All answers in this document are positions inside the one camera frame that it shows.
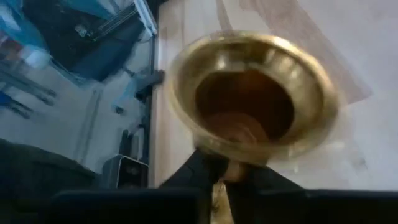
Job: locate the short gold candle holder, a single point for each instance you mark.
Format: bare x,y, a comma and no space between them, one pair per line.
280,68

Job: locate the black table edge bracket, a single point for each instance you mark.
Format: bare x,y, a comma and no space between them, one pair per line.
152,79

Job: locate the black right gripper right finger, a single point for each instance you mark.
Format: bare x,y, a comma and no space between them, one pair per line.
264,180

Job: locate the grey box device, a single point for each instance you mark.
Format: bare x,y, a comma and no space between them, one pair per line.
124,171

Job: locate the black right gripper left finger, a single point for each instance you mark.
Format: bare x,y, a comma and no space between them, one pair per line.
199,174

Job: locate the black chair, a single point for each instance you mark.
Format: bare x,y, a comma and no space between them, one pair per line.
37,174

